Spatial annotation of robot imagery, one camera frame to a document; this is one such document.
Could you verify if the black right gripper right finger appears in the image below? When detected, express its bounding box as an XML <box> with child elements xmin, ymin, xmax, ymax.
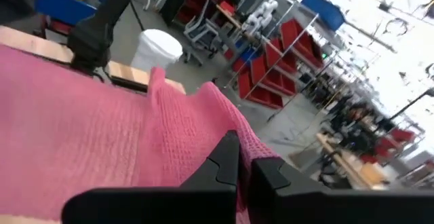
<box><xmin>249</xmin><ymin>157</ymin><xmax>434</xmax><ymax>224</ymax></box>

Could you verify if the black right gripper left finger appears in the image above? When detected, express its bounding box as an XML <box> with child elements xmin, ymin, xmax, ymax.
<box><xmin>60</xmin><ymin>130</ymin><xmax>241</xmax><ymax>224</ymax></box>

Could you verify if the pink elastic bandage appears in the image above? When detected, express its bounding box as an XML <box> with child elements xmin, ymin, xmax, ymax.
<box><xmin>0</xmin><ymin>45</ymin><xmax>283</xmax><ymax>224</ymax></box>

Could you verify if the wooden workbench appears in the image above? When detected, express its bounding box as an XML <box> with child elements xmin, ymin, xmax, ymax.
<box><xmin>315</xmin><ymin>132</ymin><xmax>389</xmax><ymax>191</ymax></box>

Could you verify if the red storage bin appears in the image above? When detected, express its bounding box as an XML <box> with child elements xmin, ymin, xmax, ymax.
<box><xmin>250</xmin><ymin>56</ymin><xmax>296</xmax><ymax>96</ymax></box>
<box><xmin>264</xmin><ymin>39</ymin><xmax>298</xmax><ymax>74</ymax></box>
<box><xmin>237</xmin><ymin>71</ymin><xmax>285</xmax><ymax>110</ymax></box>
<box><xmin>280</xmin><ymin>18</ymin><xmax>325</xmax><ymax>70</ymax></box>

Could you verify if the white trash can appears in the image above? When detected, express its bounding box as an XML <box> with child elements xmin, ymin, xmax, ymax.
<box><xmin>130</xmin><ymin>29</ymin><xmax>184</xmax><ymax>73</ymax></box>

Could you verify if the metal shelf rack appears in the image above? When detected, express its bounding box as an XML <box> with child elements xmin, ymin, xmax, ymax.
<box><xmin>223</xmin><ymin>3</ymin><xmax>327</xmax><ymax>124</ymax></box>

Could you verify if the grey office chair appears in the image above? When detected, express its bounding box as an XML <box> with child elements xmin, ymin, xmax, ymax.
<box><xmin>182</xmin><ymin>0</ymin><xmax>222</xmax><ymax>65</ymax></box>

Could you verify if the blue storage bin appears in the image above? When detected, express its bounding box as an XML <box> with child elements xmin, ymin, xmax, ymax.
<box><xmin>300</xmin><ymin>0</ymin><xmax>347</xmax><ymax>32</ymax></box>

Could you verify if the blue cart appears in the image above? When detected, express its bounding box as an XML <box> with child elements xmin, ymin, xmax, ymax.
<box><xmin>35</xmin><ymin>0</ymin><xmax>99</xmax><ymax>26</ymax></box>

